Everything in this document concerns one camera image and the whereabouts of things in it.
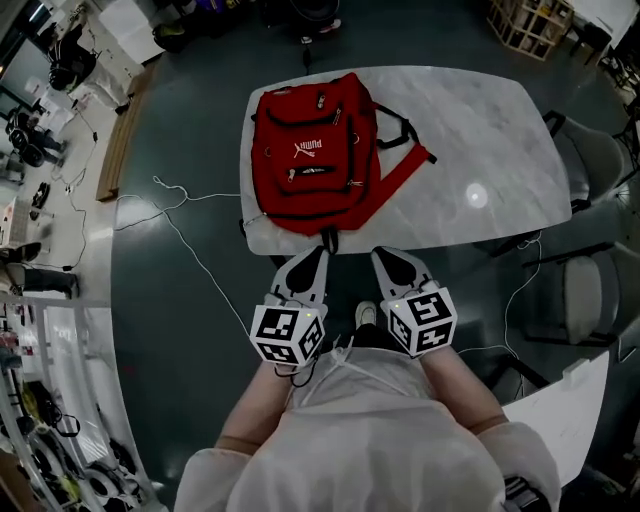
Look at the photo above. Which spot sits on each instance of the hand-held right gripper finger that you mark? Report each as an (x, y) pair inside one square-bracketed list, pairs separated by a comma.
[(386, 282), (415, 272)]

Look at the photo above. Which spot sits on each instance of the red backpack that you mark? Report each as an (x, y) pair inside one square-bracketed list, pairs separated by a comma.
[(310, 150)]

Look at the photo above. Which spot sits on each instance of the wooden crate shelf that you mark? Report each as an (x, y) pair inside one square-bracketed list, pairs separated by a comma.
[(532, 22)]

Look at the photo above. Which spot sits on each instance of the wooden plank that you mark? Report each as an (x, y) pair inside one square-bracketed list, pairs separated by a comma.
[(122, 140)]

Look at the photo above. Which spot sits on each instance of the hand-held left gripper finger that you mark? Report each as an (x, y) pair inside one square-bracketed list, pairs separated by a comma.
[(320, 285), (287, 280)]

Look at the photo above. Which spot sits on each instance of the white marble table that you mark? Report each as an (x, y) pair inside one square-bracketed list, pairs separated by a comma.
[(475, 140)]

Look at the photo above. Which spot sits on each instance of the curved white counter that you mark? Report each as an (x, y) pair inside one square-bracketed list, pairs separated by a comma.
[(100, 380)]

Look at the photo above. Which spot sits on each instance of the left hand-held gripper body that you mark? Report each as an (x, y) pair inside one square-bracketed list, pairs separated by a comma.
[(285, 330)]

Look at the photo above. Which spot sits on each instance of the person's white shirt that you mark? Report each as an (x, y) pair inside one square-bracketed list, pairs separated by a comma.
[(365, 450)]

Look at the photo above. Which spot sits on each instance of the black chair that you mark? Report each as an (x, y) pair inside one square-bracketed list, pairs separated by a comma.
[(592, 37)]

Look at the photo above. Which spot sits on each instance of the person's black trousers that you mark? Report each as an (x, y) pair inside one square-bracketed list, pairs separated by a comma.
[(372, 336)]

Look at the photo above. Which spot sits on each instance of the person's white shoe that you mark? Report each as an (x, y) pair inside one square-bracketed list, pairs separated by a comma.
[(365, 314)]

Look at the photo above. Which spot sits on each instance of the person's right forearm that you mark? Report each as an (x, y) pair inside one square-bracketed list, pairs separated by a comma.
[(465, 395)]

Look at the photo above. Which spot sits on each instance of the grey chair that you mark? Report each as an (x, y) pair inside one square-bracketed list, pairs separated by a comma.
[(590, 160), (585, 295)]

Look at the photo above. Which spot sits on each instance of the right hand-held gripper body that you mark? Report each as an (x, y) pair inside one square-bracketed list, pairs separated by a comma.
[(425, 320)]

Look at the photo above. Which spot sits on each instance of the person's left forearm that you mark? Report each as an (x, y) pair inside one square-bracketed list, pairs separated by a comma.
[(255, 405)]

